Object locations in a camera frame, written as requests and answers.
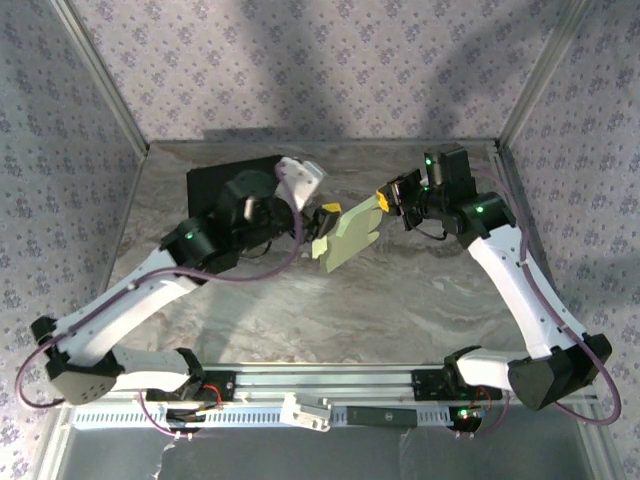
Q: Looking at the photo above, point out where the white slotted cable duct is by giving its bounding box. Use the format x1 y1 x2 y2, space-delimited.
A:
72 403 484 430

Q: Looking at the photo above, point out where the black rectangular device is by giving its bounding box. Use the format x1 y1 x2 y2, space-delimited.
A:
347 407 419 427

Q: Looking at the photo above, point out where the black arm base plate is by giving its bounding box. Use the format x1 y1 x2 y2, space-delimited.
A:
144 369 236 404
412 368 504 401

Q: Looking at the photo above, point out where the aluminium frame bar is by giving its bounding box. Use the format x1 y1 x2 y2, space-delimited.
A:
494 0 597 151
147 139 499 149
48 0 151 156
492 139 594 369

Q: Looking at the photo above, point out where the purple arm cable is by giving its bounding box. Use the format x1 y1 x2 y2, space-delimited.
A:
14 207 307 441
452 167 624 441

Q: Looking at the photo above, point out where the wide aluminium frame rail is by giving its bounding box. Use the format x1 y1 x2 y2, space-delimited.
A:
59 363 600 405

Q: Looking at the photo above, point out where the light green paper box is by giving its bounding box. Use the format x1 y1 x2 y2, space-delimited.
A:
309 194 384 275

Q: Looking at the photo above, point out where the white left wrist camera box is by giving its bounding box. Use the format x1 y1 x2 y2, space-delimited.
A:
274 156 327 211

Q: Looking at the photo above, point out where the white plastic bracket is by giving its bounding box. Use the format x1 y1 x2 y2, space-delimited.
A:
281 392 332 432

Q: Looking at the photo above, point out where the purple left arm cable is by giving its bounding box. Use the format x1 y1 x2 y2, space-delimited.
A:
14 207 307 441

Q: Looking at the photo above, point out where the black controller board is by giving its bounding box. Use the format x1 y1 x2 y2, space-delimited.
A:
447 404 485 432
164 407 207 434

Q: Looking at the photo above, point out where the black hard case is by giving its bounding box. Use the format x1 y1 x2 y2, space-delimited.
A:
186 154 282 227

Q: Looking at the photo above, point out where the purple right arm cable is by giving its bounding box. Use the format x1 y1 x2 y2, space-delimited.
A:
452 167 624 441

